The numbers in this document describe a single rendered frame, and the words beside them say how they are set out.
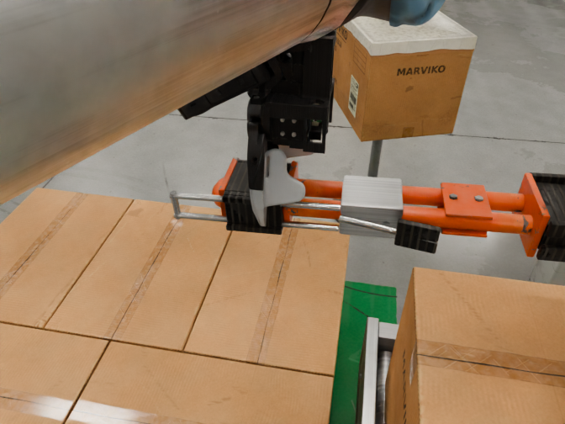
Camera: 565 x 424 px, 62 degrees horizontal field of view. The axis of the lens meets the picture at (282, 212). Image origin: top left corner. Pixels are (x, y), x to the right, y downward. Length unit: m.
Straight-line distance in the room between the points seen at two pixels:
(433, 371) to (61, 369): 0.93
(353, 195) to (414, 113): 1.46
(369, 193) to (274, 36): 0.40
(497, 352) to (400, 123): 1.28
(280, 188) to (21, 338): 1.09
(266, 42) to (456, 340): 0.73
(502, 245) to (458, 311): 1.72
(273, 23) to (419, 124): 1.87
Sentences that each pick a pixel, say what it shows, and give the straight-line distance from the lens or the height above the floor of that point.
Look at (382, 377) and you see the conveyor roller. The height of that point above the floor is 0.55.
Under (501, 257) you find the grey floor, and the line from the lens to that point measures 2.53.
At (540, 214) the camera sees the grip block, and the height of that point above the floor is 1.29.
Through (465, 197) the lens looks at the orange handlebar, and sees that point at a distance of 0.58.
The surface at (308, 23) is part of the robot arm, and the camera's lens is 0.19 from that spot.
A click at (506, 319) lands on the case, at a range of 0.91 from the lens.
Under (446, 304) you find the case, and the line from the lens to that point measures 0.90.
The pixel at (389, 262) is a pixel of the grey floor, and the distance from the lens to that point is 2.33.
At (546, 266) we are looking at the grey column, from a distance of 2.14.
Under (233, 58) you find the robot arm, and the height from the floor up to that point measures 1.54.
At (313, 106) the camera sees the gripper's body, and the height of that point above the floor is 1.39.
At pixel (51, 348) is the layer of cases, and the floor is 0.54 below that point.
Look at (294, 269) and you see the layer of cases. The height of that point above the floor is 0.54.
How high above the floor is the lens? 1.60
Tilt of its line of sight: 39 degrees down
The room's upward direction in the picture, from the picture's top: straight up
